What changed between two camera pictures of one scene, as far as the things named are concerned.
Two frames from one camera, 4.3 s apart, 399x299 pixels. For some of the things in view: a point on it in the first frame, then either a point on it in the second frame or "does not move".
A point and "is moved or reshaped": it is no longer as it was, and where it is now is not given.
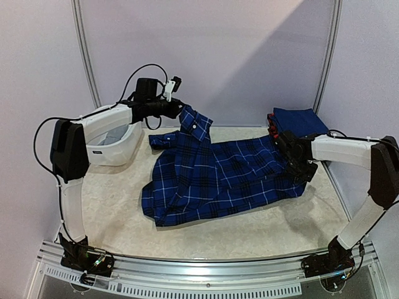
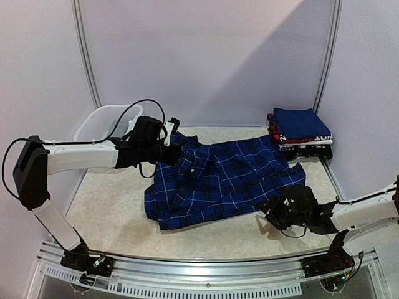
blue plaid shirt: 192,179 is moved or reshaped
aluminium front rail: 207,278 does not move
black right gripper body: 281,144 → 277,211
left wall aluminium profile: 83,38 does not move
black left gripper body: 155,110 → 150,154
